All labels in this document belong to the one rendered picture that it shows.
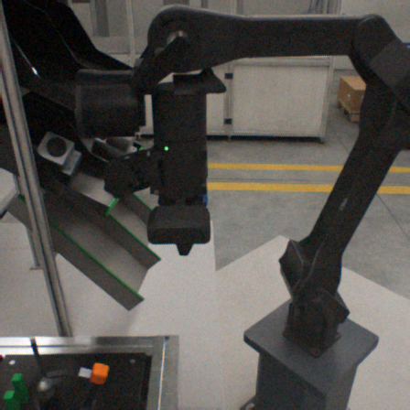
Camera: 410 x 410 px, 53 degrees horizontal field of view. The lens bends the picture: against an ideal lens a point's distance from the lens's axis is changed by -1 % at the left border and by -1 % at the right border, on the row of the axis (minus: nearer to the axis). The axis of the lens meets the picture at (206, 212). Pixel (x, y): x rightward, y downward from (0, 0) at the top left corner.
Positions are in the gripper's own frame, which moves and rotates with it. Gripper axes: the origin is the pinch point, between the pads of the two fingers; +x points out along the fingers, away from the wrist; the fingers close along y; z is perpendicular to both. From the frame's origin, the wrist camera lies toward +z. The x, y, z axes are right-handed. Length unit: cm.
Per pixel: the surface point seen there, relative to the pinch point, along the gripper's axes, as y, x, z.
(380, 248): -179, 125, -120
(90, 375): 5.3, 19.3, 12.8
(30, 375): -2.4, 28.5, 25.4
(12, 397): 6.8, 21.6, 23.1
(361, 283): -38, 40, -43
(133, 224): -39.5, 22.5, 13.4
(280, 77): -386, 56, -85
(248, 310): -29, 40, -13
